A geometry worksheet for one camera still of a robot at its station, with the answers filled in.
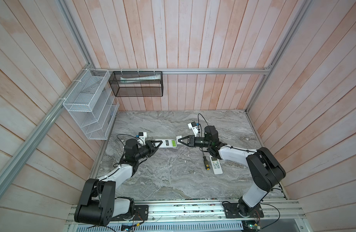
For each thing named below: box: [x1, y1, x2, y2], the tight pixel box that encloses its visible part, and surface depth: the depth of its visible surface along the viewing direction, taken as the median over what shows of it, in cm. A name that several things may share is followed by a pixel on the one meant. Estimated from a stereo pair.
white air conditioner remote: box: [208, 155, 223, 175], surface depth 90 cm
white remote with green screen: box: [153, 139, 178, 148], surface depth 84 cm
